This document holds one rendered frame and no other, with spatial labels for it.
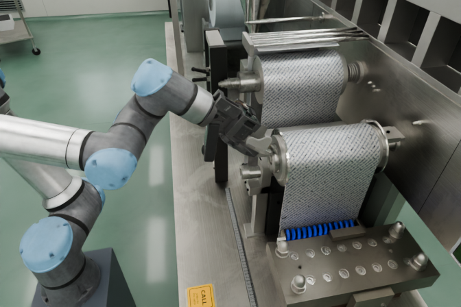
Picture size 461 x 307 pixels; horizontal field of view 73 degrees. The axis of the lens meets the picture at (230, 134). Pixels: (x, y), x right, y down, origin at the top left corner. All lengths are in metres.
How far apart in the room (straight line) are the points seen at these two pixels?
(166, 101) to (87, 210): 0.46
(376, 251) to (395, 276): 0.07
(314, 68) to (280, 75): 0.10
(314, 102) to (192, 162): 0.58
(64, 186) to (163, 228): 1.37
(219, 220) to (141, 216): 1.29
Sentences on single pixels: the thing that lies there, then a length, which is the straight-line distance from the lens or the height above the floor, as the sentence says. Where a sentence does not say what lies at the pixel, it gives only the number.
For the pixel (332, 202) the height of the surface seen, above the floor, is 1.12.
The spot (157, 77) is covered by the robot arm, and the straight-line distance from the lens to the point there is 0.60.
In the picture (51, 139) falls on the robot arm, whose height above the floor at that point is 1.45.
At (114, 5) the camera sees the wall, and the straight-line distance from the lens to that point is 6.35.
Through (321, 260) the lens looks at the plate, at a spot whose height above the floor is 1.03.
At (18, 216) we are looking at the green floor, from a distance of 2.68.
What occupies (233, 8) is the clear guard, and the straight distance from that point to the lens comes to 1.62.
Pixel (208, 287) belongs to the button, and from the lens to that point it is 0.96.
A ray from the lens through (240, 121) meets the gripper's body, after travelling 0.66.
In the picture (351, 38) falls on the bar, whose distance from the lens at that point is 1.00.
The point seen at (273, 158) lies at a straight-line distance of 0.77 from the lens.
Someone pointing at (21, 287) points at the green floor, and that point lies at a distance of 2.32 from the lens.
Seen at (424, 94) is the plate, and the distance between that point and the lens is 0.85.
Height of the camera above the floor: 1.78
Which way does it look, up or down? 38 degrees down
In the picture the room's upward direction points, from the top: straight up
